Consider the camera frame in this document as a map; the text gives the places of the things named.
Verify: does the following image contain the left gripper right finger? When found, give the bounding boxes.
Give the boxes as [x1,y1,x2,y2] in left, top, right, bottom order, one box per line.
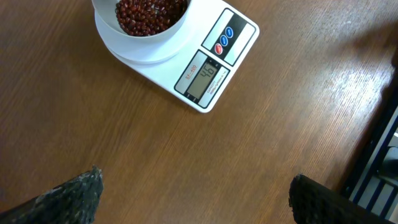
[289,174,392,224]

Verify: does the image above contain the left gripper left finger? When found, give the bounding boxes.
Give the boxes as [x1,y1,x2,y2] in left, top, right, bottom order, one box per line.
[1,166,104,224]

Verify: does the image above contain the white digital kitchen scale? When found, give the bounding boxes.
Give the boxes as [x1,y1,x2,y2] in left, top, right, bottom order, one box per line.
[95,0,260,113]

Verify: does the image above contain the white bowl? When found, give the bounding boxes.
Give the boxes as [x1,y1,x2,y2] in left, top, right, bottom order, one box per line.
[91,0,193,42]

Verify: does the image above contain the red beans in bowl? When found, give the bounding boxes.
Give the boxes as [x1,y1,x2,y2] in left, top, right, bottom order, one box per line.
[115,0,188,37]

